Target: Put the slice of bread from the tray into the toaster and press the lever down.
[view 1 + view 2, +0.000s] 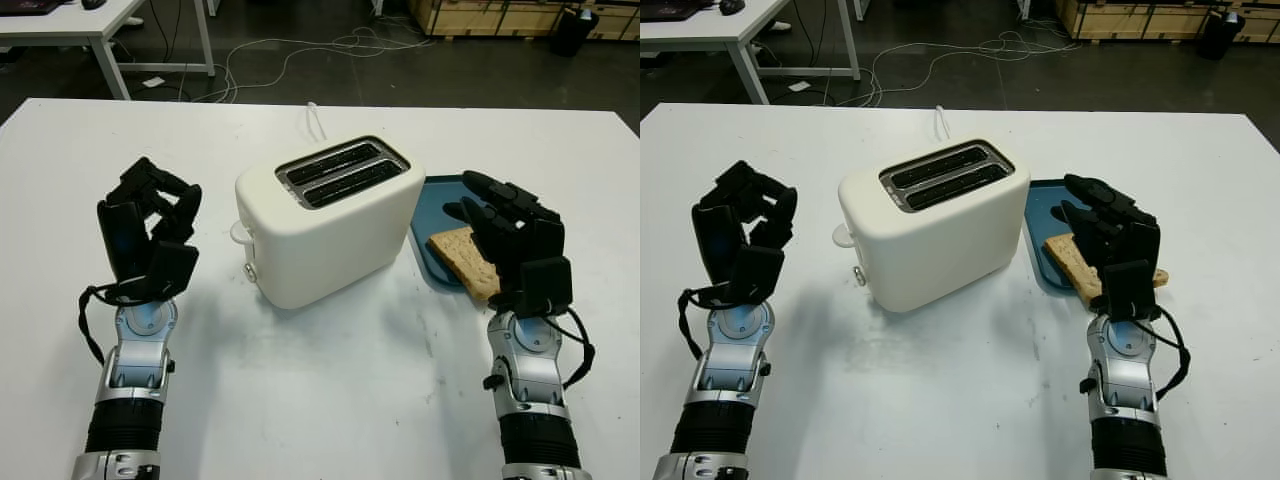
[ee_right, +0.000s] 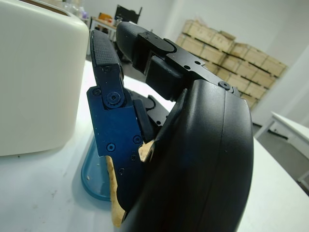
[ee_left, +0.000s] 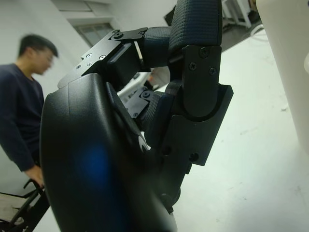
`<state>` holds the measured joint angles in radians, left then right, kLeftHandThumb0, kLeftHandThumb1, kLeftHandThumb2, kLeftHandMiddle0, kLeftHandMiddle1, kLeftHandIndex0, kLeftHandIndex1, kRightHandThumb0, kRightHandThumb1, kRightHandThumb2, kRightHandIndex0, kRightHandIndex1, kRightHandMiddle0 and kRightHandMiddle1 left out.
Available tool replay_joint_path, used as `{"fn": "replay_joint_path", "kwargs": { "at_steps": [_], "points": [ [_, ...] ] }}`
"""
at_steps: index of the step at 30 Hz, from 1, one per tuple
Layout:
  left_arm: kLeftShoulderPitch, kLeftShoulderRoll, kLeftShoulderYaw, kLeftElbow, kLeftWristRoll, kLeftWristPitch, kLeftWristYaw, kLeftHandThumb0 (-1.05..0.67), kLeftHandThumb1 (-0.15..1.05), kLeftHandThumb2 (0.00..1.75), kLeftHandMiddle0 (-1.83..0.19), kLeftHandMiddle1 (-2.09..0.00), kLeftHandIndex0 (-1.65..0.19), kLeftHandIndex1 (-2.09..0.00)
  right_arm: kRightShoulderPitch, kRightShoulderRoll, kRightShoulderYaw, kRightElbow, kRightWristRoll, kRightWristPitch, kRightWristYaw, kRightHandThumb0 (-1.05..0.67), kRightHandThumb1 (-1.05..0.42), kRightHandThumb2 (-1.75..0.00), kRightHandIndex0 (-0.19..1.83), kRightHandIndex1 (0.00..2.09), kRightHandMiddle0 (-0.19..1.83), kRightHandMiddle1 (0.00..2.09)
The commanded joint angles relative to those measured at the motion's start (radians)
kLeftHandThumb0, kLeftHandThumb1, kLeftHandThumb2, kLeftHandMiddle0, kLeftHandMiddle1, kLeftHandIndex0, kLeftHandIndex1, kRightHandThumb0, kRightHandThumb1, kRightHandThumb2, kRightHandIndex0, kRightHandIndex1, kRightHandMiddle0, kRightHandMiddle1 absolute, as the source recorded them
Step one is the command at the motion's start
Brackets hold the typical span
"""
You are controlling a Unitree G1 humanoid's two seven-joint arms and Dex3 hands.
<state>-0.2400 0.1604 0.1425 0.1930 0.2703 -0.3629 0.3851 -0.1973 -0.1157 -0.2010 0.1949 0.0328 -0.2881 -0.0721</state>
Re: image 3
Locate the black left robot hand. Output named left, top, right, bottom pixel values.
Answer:
left=39, top=0, right=234, bottom=232

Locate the white two-slot toaster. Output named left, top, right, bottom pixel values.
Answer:
left=255, top=0, right=309, bottom=156

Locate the person in dark sweater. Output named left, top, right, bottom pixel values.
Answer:
left=0, top=33, right=60, bottom=187

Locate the window with metal bars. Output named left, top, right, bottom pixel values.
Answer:
left=72, top=22, right=115, bottom=48

